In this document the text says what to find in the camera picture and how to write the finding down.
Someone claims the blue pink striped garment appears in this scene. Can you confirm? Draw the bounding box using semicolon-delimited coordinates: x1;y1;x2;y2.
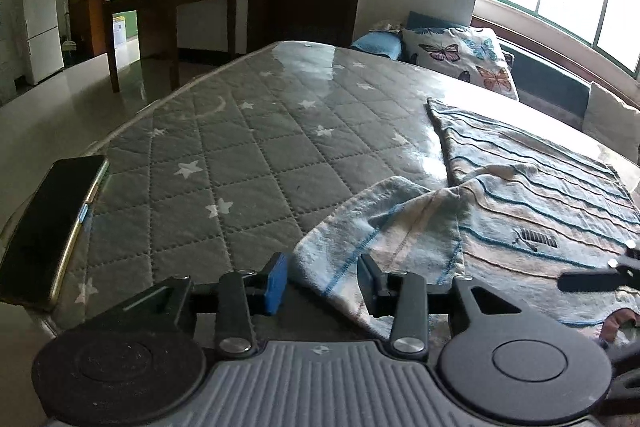
292;101;639;338

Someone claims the white plain cushion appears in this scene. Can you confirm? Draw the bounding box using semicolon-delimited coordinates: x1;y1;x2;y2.
582;82;639;164

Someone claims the dark blue bench sofa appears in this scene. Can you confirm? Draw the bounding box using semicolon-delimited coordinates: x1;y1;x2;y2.
401;12;589;129

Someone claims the black smartphone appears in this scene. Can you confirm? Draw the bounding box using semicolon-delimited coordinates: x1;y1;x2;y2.
0;155;108;311

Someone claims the blue cushion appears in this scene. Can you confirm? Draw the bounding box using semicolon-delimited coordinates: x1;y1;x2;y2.
350;31;402;61

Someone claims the butterfly print pillow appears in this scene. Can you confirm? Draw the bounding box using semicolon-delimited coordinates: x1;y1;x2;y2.
401;27;518;101

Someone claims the dark wooden console table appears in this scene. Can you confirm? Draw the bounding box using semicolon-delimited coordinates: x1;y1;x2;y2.
102;0;238;93

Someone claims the white refrigerator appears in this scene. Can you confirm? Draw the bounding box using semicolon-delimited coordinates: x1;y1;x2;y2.
22;0;64;86

